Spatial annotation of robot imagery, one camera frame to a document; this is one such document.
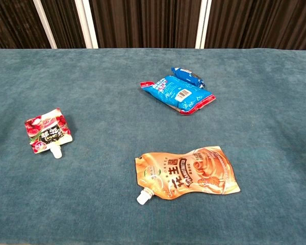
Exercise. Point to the teal velvet table cloth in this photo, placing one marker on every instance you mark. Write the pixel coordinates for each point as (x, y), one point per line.
(91, 191)

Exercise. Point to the small blue cookie pack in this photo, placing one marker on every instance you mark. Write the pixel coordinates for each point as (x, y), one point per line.
(190, 76)

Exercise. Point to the red spouted fruit pouch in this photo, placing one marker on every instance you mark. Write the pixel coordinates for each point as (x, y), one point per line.
(48, 131)

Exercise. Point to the blue red-edged snack bag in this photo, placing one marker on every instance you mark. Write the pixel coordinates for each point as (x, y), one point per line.
(177, 93)

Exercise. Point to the orange spouted sauce pouch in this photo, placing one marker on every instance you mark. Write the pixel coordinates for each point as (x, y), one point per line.
(193, 176)

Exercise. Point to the dark ribbed partition panel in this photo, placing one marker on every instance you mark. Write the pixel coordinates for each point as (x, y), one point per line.
(148, 23)

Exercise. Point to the white partition post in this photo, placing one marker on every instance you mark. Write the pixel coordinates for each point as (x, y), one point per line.
(203, 24)
(44, 24)
(86, 24)

